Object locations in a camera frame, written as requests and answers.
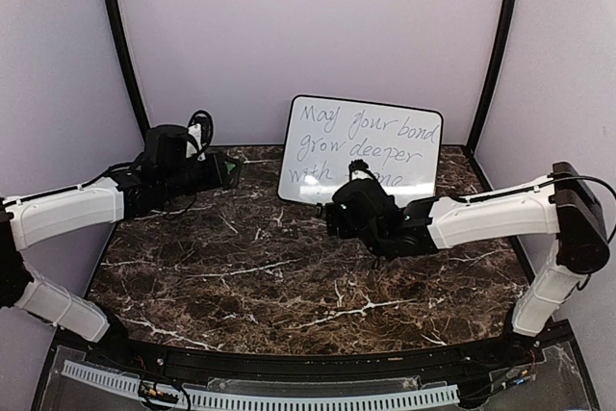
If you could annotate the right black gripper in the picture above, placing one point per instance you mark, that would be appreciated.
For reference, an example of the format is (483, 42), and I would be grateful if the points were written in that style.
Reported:
(344, 228)

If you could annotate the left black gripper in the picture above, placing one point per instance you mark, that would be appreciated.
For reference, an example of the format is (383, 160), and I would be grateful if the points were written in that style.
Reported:
(218, 174)

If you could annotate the white whiteboard black frame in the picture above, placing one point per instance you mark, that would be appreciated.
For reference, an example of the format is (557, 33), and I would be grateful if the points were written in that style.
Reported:
(401, 146)

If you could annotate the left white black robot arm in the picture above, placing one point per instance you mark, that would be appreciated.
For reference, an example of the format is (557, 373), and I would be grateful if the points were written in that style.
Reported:
(122, 192)

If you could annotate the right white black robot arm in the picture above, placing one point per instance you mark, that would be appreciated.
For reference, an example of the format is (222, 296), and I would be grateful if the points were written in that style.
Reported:
(560, 204)

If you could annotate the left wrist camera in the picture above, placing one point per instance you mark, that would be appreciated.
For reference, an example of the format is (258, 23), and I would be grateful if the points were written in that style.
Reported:
(201, 132)

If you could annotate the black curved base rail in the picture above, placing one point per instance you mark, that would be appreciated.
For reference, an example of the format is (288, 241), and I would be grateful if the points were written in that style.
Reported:
(471, 361)

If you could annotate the left black frame post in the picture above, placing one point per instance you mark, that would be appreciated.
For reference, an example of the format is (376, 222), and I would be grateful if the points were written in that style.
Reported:
(126, 65)

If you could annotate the black frame post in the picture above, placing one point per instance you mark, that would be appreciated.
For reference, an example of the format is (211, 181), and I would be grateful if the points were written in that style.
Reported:
(126, 65)
(507, 8)

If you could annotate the white slotted cable duct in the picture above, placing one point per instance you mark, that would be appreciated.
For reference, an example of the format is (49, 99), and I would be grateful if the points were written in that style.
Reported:
(276, 396)

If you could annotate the right black frame post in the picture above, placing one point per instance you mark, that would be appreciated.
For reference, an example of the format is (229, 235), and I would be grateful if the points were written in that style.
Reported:
(507, 8)

